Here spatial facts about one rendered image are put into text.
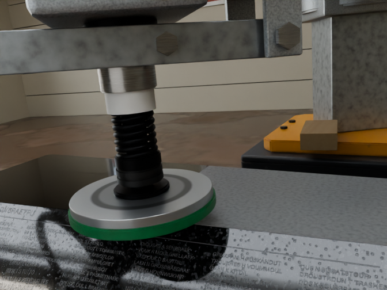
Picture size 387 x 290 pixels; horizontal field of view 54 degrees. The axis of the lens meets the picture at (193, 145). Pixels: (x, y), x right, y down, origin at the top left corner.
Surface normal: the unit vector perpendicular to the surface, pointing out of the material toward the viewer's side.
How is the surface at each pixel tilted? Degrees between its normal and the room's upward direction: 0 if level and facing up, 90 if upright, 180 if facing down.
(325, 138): 90
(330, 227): 0
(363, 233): 0
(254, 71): 90
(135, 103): 90
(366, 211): 0
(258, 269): 45
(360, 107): 90
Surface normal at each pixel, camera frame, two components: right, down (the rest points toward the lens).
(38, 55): 0.22, 0.21
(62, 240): -0.35, -0.52
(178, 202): -0.09, -0.97
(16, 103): 0.92, 0.00
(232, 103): -0.38, 0.25
